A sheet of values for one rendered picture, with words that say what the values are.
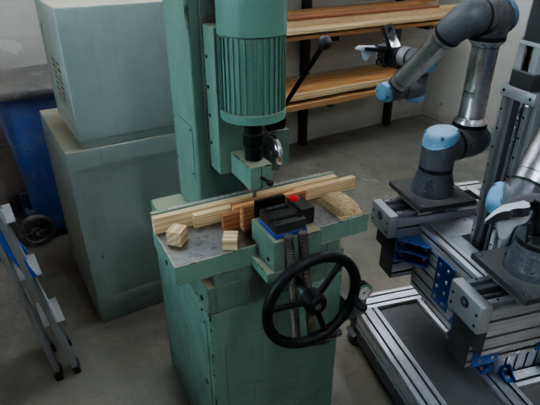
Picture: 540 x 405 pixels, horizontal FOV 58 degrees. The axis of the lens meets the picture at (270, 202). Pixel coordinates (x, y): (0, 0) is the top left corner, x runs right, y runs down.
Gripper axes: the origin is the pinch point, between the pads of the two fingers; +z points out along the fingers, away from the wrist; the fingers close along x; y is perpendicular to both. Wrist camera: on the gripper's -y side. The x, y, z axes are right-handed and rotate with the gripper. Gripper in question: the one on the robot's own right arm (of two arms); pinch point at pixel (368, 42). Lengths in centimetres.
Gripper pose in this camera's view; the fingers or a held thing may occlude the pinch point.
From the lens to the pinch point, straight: 220.0
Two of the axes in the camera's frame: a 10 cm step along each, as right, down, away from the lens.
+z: -5.0, -4.1, 7.6
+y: 1.2, 8.4, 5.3
